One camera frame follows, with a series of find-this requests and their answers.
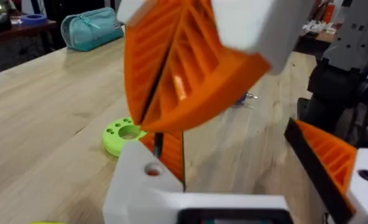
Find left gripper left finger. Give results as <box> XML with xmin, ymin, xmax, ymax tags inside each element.
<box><xmin>102</xmin><ymin>130</ymin><xmax>185</xmax><ymax>224</ymax></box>

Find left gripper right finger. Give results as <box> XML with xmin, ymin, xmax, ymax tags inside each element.
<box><xmin>283</xmin><ymin>118</ymin><xmax>368</xmax><ymax>224</ymax></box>

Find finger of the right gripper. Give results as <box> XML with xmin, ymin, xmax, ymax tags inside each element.
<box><xmin>117</xmin><ymin>0</ymin><xmax>188</xmax><ymax>125</ymax></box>
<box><xmin>139</xmin><ymin>0</ymin><xmax>315</xmax><ymax>133</ymax></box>

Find black screw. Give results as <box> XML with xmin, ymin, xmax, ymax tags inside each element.
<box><xmin>154</xmin><ymin>132</ymin><xmax>164</xmax><ymax>158</ymax></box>

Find green disc with holes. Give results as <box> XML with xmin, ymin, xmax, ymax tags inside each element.
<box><xmin>101</xmin><ymin>116</ymin><xmax>148</xmax><ymax>158</ymax></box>

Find teal zip bag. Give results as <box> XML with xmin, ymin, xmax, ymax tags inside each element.
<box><xmin>60</xmin><ymin>7</ymin><xmax>125</xmax><ymax>52</ymax></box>

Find blue tape roll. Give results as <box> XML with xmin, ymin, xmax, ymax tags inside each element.
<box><xmin>20</xmin><ymin>13</ymin><xmax>48</xmax><ymax>26</ymax></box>

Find heap of white parts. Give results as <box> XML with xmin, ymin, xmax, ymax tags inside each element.
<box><xmin>301</xmin><ymin>19</ymin><xmax>338</xmax><ymax>35</ymax></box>

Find dark wooden side table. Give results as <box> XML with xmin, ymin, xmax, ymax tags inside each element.
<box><xmin>0</xmin><ymin>19</ymin><xmax>59</xmax><ymax>47</ymax></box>

